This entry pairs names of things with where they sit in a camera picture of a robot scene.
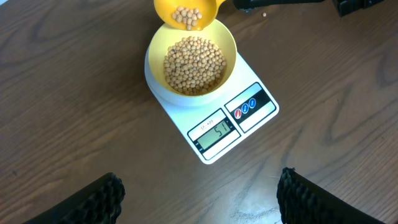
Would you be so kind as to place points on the soybeans in scoop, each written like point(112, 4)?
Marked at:
point(186, 16)

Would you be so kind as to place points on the yellow measuring scoop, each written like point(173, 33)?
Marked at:
point(167, 11)

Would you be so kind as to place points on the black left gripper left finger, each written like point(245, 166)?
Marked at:
point(97, 203)

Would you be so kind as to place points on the yellow plastic bowl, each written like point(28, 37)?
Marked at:
point(167, 36)

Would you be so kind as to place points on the white digital kitchen scale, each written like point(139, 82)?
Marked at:
point(214, 128)

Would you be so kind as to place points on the soybeans in yellow bowl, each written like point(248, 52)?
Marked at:
point(194, 66)

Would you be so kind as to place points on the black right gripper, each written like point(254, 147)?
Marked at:
point(344, 7)

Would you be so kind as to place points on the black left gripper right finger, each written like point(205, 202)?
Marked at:
point(301, 202)

